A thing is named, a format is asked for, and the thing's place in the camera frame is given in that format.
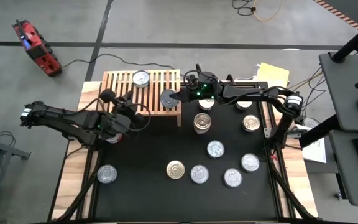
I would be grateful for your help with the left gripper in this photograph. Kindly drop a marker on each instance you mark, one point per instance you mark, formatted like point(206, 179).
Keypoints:
point(121, 109)

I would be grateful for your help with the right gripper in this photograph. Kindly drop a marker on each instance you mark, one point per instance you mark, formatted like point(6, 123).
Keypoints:
point(204, 90)

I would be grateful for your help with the blue seafood can silver lid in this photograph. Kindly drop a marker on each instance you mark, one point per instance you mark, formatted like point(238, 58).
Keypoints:
point(166, 101)
point(215, 149)

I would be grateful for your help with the teal seafood can silver lid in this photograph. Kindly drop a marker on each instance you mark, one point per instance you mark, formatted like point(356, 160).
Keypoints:
point(141, 78)

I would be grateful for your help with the Wild Planet can gold lid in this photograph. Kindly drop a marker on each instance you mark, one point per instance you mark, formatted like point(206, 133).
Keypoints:
point(175, 169)
point(202, 133)
point(251, 123)
point(202, 122)

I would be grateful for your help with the red seafood can silver lid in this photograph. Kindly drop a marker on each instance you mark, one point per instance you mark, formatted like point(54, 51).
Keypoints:
point(117, 140)

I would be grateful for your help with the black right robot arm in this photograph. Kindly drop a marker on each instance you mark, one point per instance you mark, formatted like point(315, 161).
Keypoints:
point(250, 93)

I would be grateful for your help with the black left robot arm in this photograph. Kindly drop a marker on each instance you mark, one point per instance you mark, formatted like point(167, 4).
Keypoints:
point(61, 119)

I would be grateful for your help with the wooden slatted shelf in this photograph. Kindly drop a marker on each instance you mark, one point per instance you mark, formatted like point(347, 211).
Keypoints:
point(163, 113)

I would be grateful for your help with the yellow paper stack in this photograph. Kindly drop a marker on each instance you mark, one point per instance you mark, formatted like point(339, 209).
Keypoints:
point(272, 73)

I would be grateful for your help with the green Circle Hook tuna can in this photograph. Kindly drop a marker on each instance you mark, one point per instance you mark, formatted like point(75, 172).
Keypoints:
point(199, 174)

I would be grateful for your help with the red black portable device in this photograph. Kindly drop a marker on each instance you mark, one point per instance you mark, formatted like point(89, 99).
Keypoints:
point(37, 49)

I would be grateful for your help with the grey metal stand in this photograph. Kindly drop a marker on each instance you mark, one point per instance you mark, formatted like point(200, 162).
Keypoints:
point(11, 151)

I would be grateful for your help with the white paper sheet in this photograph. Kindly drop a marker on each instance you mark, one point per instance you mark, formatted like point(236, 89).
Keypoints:
point(317, 154)

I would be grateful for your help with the grey desk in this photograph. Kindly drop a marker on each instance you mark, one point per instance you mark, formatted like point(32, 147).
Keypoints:
point(343, 90)
point(350, 180)

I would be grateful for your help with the black slanted pole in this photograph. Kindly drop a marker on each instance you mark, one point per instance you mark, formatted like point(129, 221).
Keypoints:
point(353, 42)

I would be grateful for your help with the black aluminium table frame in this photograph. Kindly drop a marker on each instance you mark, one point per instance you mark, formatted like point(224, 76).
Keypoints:
point(241, 82)

